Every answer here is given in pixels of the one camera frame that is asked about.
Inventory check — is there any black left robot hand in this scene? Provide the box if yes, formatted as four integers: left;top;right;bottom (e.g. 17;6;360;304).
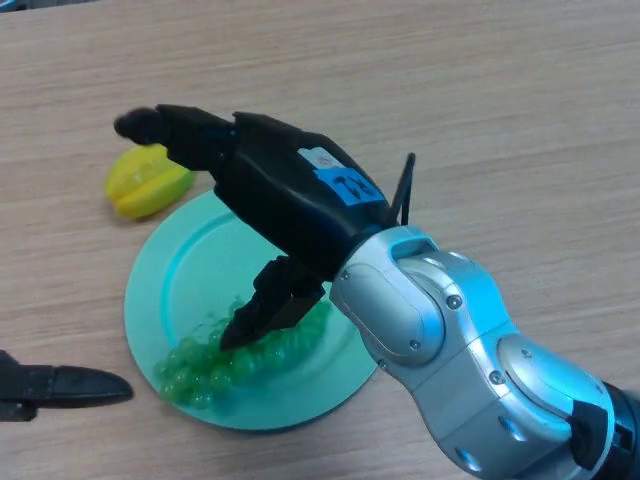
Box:
0;349;135;423

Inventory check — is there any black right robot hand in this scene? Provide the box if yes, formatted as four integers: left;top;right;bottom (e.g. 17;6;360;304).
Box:
113;103;399;351

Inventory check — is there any green grape bunch with leaf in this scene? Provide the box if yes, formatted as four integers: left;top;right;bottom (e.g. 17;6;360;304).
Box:
153;294;332;410

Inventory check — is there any round green plate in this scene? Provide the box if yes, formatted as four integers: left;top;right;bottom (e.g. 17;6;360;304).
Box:
123;188;379;431

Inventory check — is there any yellow green starfruit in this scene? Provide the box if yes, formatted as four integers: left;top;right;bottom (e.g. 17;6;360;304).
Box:
103;143;197;220

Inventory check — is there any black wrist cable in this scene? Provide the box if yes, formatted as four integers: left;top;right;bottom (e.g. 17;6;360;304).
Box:
388;152;417;229

